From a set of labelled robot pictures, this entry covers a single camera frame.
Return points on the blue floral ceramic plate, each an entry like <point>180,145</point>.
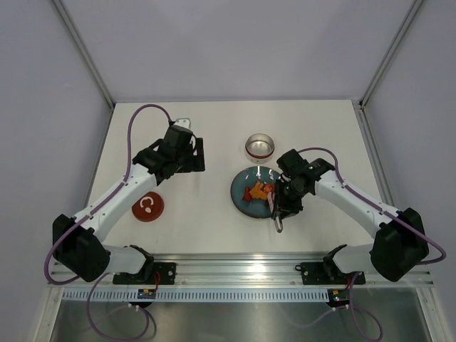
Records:
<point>258,209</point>

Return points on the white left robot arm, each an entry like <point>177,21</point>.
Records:
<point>78,240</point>

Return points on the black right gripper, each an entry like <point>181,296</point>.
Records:
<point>283,206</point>

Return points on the right aluminium frame post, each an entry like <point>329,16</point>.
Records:
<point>393,48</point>

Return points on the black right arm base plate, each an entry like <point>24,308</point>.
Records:
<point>319,273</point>

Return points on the red round lunch box lid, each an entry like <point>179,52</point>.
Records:
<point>149,207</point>

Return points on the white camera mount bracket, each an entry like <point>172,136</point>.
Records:
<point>183,122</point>

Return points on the left aluminium frame post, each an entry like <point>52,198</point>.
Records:
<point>71,29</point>

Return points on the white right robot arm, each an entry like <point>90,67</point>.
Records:
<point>398,236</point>

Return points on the white slotted cable duct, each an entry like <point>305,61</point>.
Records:
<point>175,295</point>

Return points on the aluminium front rail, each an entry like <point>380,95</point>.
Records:
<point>256,270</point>

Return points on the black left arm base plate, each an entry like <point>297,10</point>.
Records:
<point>162,273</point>

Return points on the orange food piece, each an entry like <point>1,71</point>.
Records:
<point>259,191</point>

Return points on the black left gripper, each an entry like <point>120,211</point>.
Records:
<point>196,162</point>

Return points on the red pink food piece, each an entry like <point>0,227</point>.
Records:
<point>269,188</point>

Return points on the aluminium frame post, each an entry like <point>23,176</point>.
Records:
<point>393,48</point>
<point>71,29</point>

